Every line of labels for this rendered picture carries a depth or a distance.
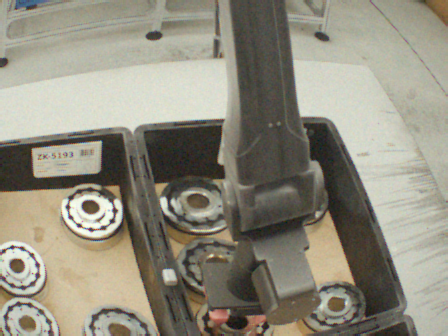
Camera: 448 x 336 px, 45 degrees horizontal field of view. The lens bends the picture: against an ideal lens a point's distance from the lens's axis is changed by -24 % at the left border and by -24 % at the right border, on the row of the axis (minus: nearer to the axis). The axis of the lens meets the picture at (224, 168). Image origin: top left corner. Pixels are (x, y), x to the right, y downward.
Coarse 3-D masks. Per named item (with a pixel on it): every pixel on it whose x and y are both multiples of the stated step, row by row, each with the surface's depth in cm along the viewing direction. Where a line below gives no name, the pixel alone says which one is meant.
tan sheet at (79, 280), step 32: (0, 192) 92; (32, 192) 94; (64, 192) 95; (0, 224) 87; (32, 224) 89; (64, 256) 86; (96, 256) 87; (128, 256) 89; (64, 288) 81; (96, 288) 83; (128, 288) 84; (64, 320) 77
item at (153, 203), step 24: (192, 120) 95; (216, 120) 96; (312, 120) 99; (144, 144) 90; (336, 144) 97; (144, 168) 87; (360, 192) 90; (168, 240) 79; (384, 240) 83; (168, 264) 76; (384, 264) 81; (192, 312) 71; (384, 312) 73
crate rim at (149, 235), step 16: (112, 128) 92; (128, 128) 92; (0, 144) 86; (16, 144) 87; (32, 144) 88; (128, 144) 90; (128, 160) 88; (144, 192) 84; (144, 208) 82; (144, 224) 81; (144, 240) 79; (160, 256) 77; (160, 272) 75; (160, 288) 73; (176, 304) 72; (176, 320) 70
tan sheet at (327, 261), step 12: (216, 180) 102; (324, 228) 98; (228, 240) 94; (312, 240) 96; (324, 240) 96; (336, 240) 96; (312, 252) 94; (324, 252) 94; (336, 252) 94; (312, 264) 92; (324, 264) 92; (336, 264) 93; (324, 276) 91; (336, 276) 91; (348, 276) 91; (192, 300) 85; (288, 324) 83
